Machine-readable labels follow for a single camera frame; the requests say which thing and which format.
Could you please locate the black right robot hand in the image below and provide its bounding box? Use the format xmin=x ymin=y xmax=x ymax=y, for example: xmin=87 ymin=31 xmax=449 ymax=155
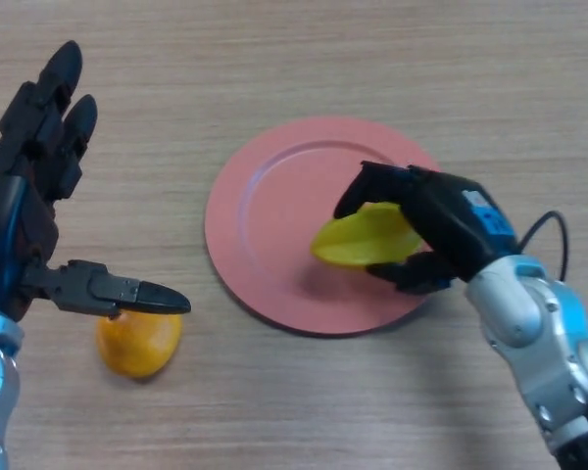
xmin=332 ymin=160 xmax=520 ymax=296

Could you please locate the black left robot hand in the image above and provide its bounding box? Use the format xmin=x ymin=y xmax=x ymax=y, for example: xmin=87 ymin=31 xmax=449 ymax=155
xmin=0 ymin=39 xmax=192 ymax=322

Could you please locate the yellow starfruit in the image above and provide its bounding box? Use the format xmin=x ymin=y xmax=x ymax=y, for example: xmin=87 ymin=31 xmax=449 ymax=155
xmin=310 ymin=202 xmax=425 ymax=269

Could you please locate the pink round plate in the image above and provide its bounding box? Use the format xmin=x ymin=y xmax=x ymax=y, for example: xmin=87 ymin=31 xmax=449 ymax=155
xmin=204 ymin=116 xmax=452 ymax=338

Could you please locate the orange yellow pear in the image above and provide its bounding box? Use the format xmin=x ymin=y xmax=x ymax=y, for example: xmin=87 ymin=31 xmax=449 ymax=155
xmin=95 ymin=312 xmax=184 ymax=380

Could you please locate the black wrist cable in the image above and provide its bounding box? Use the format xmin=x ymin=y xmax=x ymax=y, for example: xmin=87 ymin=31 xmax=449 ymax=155
xmin=516 ymin=210 xmax=569 ymax=283

